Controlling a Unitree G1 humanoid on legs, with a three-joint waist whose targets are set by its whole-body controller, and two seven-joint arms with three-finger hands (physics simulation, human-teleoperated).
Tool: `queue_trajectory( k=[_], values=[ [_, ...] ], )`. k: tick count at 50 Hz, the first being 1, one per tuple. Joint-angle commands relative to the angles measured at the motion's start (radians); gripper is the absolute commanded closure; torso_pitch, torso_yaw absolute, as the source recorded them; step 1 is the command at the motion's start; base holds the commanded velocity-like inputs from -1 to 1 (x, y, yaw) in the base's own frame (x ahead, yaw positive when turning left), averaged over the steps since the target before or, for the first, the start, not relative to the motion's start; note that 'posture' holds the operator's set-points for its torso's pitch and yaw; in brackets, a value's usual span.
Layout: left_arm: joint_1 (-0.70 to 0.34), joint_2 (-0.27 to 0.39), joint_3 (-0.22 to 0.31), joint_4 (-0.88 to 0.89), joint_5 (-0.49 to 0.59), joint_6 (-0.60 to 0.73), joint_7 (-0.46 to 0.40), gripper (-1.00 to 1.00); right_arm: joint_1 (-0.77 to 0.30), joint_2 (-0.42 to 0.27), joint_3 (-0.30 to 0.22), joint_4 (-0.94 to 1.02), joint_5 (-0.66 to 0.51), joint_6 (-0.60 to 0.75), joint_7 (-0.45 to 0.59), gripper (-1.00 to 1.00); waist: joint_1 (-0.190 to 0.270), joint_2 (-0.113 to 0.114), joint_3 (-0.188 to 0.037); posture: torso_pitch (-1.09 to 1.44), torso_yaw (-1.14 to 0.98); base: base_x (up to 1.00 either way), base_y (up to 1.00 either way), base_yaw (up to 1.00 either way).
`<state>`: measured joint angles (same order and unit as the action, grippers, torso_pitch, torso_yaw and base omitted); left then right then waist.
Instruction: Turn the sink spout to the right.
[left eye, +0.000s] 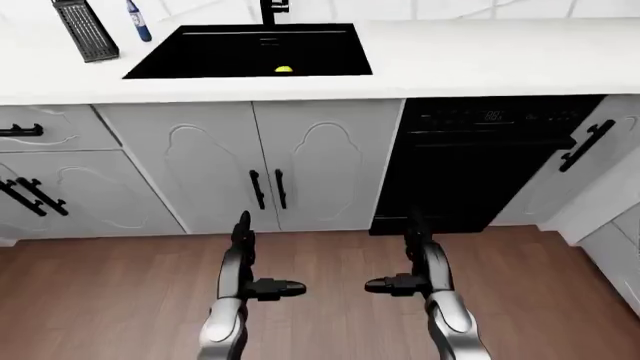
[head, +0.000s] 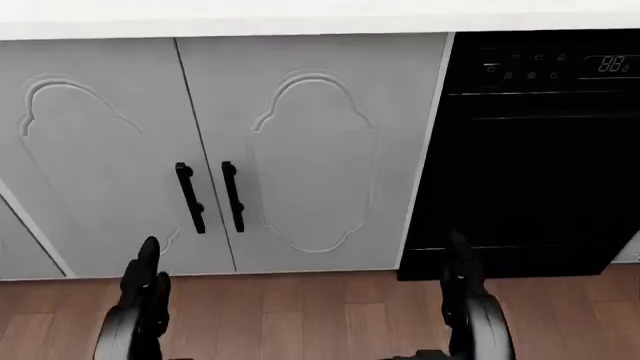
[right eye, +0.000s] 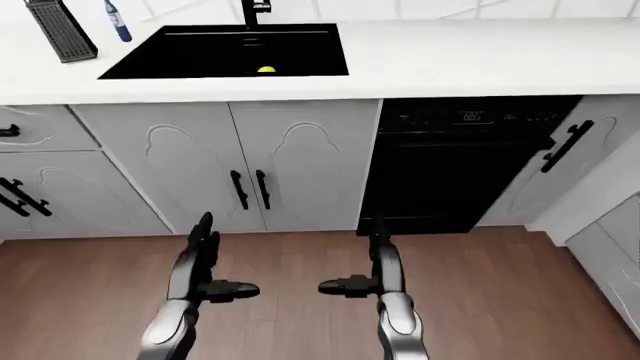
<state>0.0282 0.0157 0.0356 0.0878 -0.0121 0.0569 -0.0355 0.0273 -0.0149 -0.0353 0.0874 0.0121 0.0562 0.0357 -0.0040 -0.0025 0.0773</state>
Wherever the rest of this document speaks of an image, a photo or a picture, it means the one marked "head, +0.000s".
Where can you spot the white countertop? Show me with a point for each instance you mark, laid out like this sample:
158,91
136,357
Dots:
310,17

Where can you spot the grey cabinet door with moulding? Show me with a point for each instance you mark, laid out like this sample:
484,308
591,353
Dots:
95,157
310,150

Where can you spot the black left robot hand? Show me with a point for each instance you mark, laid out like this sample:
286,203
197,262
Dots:
142,279

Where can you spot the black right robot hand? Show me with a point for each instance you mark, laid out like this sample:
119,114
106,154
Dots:
462,279

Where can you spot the black built-in dishwasher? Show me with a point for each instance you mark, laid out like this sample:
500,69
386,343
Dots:
525,157

